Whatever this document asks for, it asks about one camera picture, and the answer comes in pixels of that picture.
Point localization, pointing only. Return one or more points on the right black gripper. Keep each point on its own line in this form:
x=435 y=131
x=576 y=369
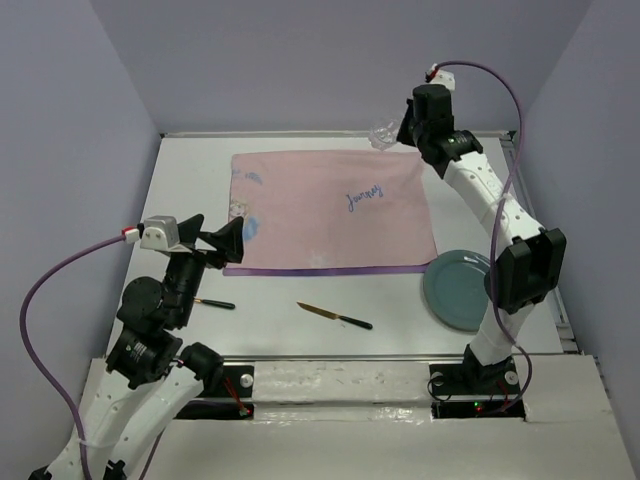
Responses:
x=403 y=135

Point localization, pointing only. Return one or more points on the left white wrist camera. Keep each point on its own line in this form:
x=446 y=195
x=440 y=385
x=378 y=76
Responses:
x=159 y=233

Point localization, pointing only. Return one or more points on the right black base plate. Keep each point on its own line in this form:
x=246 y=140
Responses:
x=455 y=398

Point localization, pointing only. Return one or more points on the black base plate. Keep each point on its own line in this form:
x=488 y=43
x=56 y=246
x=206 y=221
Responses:
x=228 y=399
x=455 y=398

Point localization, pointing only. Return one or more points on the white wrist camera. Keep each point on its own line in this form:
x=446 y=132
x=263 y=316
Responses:
x=436 y=76
x=159 y=233

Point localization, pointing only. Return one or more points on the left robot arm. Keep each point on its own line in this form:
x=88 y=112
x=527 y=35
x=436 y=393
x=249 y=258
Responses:
x=149 y=374

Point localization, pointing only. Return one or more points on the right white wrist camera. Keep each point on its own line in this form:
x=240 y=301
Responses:
x=436 y=76

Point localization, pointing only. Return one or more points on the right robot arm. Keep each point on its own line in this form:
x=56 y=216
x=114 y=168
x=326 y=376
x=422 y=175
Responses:
x=525 y=257

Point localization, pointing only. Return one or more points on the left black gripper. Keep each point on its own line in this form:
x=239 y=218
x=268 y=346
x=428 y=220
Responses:
x=229 y=238

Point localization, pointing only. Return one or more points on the teal ceramic plate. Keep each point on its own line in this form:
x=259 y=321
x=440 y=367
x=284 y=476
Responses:
x=454 y=291

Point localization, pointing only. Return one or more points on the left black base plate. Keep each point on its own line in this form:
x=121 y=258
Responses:
x=228 y=399

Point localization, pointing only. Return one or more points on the gold fork black handle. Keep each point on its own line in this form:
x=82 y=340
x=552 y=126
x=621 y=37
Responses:
x=215 y=303

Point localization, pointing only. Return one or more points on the clear drinking glass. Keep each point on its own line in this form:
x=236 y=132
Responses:
x=383 y=135

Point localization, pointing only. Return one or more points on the pink cloth placemat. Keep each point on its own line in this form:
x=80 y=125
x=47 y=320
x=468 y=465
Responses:
x=330 y=212

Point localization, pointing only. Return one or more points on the gold knife black handle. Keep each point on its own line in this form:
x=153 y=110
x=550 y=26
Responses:
x=335 y=316

